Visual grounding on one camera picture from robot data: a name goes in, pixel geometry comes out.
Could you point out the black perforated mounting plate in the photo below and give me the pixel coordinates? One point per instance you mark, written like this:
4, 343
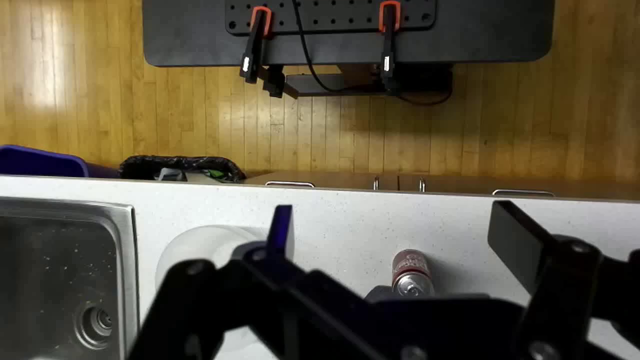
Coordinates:
326, 17

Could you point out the stainless steel double sink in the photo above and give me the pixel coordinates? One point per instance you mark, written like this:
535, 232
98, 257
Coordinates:
61, 280

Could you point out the black table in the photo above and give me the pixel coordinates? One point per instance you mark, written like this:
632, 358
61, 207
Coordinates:
493, 33

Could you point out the blue plastic bin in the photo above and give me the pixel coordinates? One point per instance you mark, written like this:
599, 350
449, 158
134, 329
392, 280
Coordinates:
36, 162

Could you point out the dark table base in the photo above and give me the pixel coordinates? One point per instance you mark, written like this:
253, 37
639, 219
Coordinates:
426, 80

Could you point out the wooden drawer front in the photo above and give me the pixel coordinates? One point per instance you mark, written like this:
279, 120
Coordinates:
461, 184
347, 180

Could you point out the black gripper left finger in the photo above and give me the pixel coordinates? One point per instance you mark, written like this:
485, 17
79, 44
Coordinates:
201, 300

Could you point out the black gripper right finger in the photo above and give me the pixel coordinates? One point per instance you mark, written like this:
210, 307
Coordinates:
560, 280

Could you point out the orange and black clamp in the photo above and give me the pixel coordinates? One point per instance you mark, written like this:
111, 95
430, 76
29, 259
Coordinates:
388, 46
254, 46

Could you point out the dark blue-grey cloth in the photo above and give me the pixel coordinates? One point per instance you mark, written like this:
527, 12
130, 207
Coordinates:
381, 293

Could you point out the red soda can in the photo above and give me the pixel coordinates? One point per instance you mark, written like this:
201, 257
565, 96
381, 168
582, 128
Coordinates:
412, 272

